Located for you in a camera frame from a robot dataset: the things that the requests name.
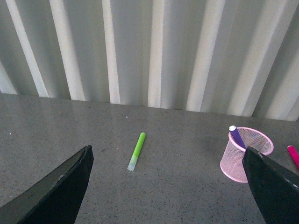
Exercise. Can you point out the pink mesh pen cup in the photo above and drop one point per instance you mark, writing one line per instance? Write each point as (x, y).
(231, 162)

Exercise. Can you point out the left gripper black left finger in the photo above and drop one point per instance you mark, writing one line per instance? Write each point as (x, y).
(55, 199)

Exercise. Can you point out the green highlighter pen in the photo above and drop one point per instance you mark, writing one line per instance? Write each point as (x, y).
(136, 152)

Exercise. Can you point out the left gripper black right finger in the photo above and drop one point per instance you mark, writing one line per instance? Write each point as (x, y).
(274, 188)

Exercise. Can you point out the pink highlighter pen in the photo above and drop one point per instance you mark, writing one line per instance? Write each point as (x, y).
(293, 153)

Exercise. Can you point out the white pleated curtain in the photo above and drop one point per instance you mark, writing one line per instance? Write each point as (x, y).
(236, 57)

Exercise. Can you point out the purple highlighter pen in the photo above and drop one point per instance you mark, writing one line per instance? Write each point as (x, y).
(235, 137)

